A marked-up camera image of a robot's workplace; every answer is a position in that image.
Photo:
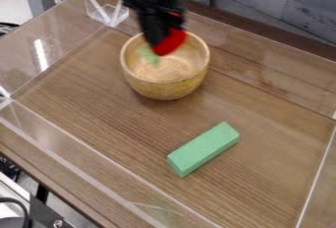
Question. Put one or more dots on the clear acrylic tray enclosure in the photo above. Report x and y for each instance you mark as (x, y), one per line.
(94, 140)

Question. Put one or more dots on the green rectangular block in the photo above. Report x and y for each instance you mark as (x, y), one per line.
(203, 148)

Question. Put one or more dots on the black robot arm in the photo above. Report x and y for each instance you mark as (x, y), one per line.
(161, 18)

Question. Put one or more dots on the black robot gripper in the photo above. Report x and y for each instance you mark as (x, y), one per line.
(162, 18)

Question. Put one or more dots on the light wooden bowl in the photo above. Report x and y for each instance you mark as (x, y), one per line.
(166, 77)

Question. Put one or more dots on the clear acrylic corner bracket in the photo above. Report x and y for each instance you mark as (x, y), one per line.
(110, 15)

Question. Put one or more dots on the red fuzzy ball fruit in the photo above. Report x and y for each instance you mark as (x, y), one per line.
(170, 42)

